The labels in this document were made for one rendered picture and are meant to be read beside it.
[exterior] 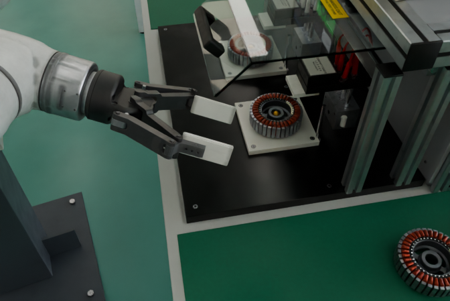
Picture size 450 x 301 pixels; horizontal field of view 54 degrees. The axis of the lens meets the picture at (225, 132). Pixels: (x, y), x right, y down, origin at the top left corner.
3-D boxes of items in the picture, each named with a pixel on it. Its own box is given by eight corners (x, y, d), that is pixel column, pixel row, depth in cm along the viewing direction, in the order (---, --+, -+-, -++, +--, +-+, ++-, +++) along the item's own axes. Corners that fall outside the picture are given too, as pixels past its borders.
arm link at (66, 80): (35, 122, 62) (78, 134, 63) (43, 62, 58) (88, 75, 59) (60, 98, 71) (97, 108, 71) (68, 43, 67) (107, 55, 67)
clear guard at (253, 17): (213, 98, 68) (213, 66, 64) (192, 15, 85) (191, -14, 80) (412, 73, 72) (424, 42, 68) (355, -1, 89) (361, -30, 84)
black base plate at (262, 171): (186, 224, 82) (185, 216, 81) (158, 33, 126) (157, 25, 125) (422, 186, 88) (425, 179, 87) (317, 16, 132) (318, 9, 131)
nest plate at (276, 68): (226, 81, 108) (226, 77, 107) (215, 45, 118) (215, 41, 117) (286, 74, 110) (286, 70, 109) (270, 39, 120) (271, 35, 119)
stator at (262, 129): (256, 143, 92) (256, 131, 89) (244, 106, 100) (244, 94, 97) (307, 136, 93) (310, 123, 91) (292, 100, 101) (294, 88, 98)
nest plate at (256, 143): (248, 155, 91) (249, 151, 90) (234, 106, 101) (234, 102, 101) (319, 145, 93) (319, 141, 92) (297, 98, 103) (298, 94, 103)
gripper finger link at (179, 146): (169, 134, 59) (165, 145, 57) (205, 145, 60) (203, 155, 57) (167, 144, 60) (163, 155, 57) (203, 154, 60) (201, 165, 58)
